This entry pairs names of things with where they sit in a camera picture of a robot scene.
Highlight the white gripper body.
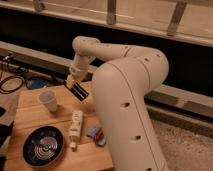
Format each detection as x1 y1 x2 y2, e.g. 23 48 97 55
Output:
69 61 89 81

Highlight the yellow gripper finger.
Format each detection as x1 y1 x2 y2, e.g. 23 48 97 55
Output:
65 74 76 89

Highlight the black striped eraser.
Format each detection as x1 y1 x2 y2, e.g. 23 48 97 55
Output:
69 82 89 101

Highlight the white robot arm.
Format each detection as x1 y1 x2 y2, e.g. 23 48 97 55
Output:
69 36 169 171

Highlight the white glue bottle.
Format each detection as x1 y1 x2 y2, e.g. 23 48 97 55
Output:
69 110 83 151

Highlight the wooden board table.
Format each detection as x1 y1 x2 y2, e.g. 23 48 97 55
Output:
4 86 113 171

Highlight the red toy car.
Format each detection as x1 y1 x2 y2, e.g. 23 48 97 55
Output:
93 129 104 143

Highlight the black spiral-pattern bowl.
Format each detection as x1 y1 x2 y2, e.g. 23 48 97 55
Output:
22 126 64 167

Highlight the black object at left edge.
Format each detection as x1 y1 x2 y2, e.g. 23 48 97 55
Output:
0 107 13 171

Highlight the black coiled cable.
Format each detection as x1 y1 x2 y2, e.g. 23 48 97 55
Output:
0 74 26 95

